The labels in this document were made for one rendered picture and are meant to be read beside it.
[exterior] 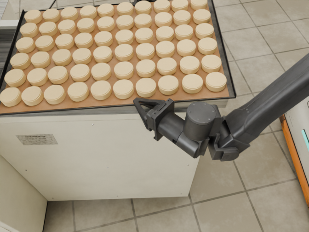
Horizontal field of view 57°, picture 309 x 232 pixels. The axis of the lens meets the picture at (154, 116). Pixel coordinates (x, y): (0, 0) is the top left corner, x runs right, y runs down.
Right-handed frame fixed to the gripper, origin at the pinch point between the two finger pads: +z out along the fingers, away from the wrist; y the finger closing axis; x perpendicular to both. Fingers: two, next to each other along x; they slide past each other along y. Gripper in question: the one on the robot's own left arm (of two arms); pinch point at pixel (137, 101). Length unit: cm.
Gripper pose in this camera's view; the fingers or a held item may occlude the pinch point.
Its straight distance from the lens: 70.5
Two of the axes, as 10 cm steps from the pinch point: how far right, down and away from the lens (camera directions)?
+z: -7.4, -5.3, 4.1
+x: 6.7, -6.3, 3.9
